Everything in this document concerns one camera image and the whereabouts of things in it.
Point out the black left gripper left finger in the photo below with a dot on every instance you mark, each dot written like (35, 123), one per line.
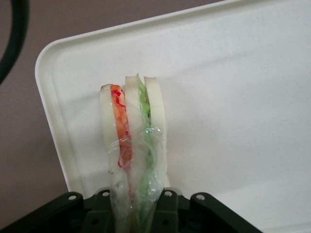
(60, 213)

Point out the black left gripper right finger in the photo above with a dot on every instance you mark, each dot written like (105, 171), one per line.
(201, 213)

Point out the plastic-wrapped triangle sandwich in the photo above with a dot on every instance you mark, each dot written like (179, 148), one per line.
(133, 126)

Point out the white rectangular plastic tray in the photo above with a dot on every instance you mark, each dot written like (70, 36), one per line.
(218, 97)

